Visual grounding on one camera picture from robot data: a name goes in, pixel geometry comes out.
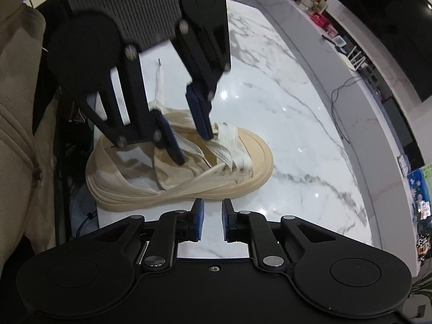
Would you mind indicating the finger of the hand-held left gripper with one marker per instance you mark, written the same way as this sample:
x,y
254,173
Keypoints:
x,y
170,135
202,114

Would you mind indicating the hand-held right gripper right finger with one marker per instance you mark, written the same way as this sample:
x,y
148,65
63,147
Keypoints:
x,y
226,222

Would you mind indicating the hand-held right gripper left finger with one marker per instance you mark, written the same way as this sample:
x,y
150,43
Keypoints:
x,y
199,222

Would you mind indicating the white shoelace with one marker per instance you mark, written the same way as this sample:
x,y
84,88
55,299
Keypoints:
x,y
229,145

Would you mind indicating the cream platform shoe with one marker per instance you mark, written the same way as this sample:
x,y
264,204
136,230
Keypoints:
x,y
256,162

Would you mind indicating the black remote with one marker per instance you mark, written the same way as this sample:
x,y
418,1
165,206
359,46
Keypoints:
x,y
326,37

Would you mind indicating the red box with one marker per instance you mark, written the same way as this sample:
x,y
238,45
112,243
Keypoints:
x,y
319,18

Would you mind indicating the marble TV console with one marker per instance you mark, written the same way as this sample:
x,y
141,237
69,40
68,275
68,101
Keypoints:
x,y
354,125

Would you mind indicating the beige sofa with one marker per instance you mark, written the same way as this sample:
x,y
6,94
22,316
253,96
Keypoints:
x,y
20,108

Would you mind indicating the pink box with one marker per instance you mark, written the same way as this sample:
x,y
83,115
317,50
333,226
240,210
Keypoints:
x,y
330,29

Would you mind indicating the white desk clock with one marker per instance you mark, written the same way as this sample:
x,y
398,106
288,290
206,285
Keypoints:
x,y
339,42

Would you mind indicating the white router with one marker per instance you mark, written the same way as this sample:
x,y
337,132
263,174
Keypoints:
x,y
356,60

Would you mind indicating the grey notebook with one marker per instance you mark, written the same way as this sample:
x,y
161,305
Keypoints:
x,y
403,164

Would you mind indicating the group of small figurines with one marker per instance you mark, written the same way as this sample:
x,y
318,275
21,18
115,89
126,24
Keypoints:
x,y
422,246

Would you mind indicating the lotus painting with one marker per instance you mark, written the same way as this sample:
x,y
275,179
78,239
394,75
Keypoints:
x,y
422,189

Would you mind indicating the shiny ornament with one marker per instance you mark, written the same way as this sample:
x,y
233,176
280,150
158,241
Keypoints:
x,y
424,209

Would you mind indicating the black speaker bar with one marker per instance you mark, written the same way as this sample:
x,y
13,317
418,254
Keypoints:
x,y
401,125

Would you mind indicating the black television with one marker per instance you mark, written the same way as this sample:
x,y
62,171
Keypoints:
x,y
395,23

